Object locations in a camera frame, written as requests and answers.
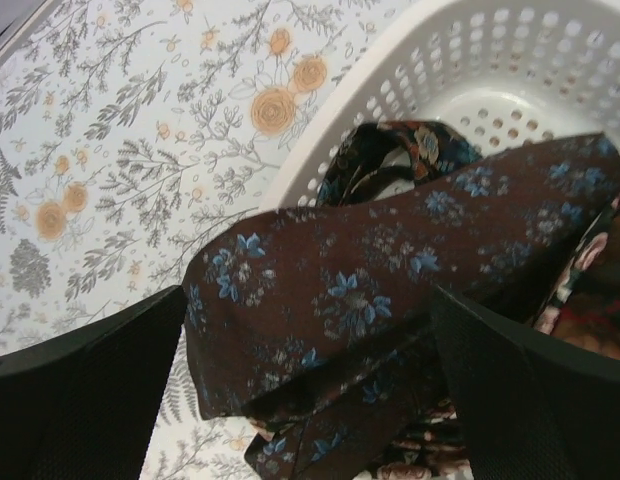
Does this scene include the dark floral ties in basket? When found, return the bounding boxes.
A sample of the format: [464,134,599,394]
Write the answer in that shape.
[303,122,620,479]

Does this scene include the white perforated plastic basket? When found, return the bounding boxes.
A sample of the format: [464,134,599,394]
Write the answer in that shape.
[261,1,620,210]

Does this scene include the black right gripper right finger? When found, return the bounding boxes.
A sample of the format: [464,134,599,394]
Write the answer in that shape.
[431,288,620,480]

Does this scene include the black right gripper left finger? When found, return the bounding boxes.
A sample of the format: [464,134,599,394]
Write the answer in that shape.
[0,285,186,479]

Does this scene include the brown blue floral tie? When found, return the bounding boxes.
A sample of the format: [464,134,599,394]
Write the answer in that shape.
[183,122,620,479]

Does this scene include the floral patterned table mat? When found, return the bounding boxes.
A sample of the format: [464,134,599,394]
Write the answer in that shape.
[0,0,421,480]

